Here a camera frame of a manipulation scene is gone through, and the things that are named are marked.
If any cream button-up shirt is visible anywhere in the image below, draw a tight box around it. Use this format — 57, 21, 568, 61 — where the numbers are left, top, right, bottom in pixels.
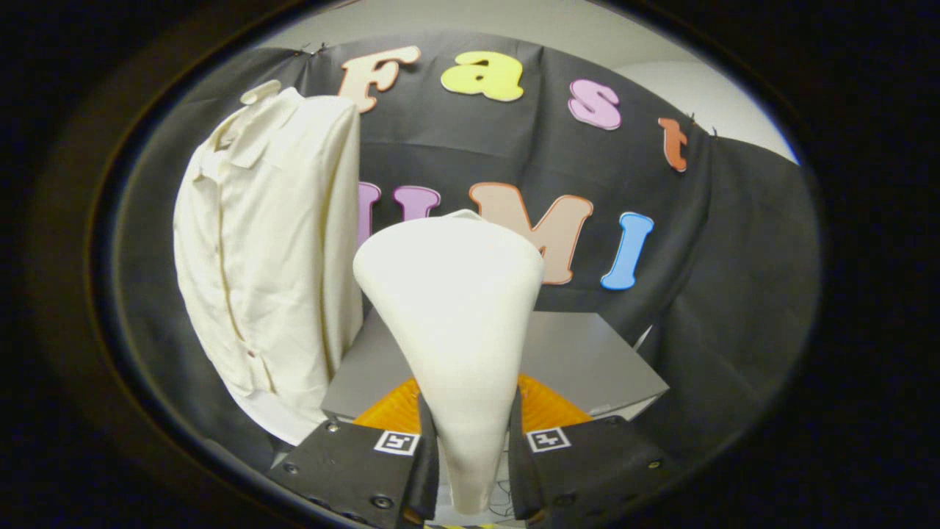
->
173, 87, 364, 445

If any white plastic clothes hanger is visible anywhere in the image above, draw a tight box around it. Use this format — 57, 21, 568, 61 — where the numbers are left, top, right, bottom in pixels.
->
241, 79, 283, 105

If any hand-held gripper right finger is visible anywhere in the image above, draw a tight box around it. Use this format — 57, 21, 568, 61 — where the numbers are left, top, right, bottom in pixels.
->
508, 373, 680, 527

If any black backdrop cloth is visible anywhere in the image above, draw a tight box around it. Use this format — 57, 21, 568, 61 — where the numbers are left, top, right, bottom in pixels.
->
110, 33, 820, 471

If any grey cabinet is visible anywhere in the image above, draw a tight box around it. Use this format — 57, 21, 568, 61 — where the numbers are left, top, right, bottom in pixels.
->
321, 309, 670, 423

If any white garment steamer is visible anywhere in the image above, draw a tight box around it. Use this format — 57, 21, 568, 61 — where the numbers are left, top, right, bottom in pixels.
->
352, 209, 546, 515

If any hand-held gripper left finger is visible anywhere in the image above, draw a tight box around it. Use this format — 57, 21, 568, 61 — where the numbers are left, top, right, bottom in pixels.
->
268, 378, 440, 529

